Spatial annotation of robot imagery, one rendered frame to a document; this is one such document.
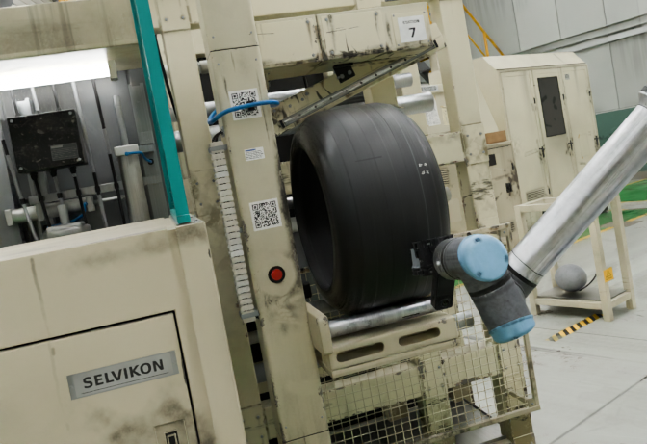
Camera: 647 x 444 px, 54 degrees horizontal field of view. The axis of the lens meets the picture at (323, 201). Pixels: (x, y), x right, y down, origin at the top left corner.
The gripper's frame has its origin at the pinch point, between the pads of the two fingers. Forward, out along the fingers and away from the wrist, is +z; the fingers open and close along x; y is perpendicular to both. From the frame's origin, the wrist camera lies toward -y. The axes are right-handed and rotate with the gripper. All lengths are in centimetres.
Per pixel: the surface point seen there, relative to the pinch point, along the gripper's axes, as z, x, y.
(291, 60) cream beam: 36, 12, 68
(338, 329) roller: 11.9, 20.3, -11.1
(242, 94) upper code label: 12, 32, 53
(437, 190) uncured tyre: -3.6, -7.9, 18.2
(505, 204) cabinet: 444, -282, 12
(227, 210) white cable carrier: 16, 41, 25
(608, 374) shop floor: 146, -147, -85
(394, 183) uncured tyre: -4.2, 3.0, 21.8
